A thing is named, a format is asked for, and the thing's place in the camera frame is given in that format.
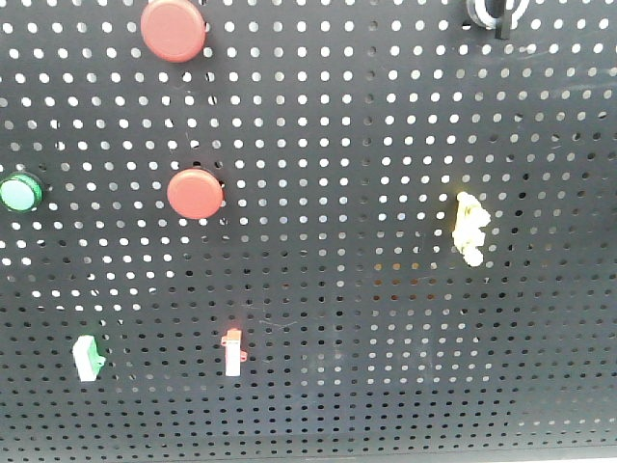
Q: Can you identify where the lower red push button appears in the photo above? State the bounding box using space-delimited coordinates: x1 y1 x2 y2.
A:
167 168 224 220

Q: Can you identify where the red push button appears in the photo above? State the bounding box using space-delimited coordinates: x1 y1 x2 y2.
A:
140 0 207 63
167 168 224 220

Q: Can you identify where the upper red push button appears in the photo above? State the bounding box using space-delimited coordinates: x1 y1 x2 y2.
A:
140 0 207 63

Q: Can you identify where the green push button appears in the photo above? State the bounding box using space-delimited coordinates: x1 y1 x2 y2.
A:
1 172 44 212

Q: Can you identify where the black perforated pegboard panel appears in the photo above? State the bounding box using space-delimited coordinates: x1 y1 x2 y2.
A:
1 1 616 462

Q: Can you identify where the black rotary selector knob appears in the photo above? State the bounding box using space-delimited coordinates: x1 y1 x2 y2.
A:
466 0 530 41

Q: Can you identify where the red-trimmed white rocker switch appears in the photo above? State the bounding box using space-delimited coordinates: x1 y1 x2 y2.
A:
221 328 247 377

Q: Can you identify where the yellow toggle switch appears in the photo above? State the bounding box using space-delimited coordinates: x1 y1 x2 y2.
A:
452 191 491 267

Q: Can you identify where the green-trimmed white rocker switch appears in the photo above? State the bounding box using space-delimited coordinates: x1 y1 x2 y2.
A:
72 335 106 382

